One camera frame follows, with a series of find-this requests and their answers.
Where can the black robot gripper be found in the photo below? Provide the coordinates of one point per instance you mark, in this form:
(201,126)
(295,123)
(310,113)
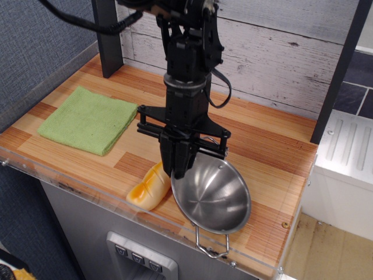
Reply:
(183,126)

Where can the steel two-handled frying pan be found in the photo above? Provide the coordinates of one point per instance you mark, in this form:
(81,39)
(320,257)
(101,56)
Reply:
(214,197)

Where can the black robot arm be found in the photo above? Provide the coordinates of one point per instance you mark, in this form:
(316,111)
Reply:
(193,51)

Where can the yellow object at corner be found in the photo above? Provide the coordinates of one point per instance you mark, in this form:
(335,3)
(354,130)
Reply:
(22,274)

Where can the toy bread loaf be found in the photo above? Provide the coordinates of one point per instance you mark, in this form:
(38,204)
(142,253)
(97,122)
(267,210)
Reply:
(151,190)

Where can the green folded cloth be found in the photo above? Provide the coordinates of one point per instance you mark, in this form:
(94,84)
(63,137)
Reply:
(88,121)

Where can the clear acrylic table guard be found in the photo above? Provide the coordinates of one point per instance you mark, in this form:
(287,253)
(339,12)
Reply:
(89,202)

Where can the grey cabinet button panel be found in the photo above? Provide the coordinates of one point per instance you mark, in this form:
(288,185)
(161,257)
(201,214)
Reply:
(132,260)

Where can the white grooved side unit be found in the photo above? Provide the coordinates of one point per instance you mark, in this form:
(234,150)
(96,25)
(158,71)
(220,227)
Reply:
(339,190)

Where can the left dark vertical post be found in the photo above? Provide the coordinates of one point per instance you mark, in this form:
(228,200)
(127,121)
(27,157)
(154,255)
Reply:
(109,46)

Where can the dark vertical post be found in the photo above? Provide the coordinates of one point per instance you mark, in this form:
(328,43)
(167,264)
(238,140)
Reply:
(348,50)
(109,46)

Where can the right dark vertical post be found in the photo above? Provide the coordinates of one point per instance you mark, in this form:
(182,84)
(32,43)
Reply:
(348,50)

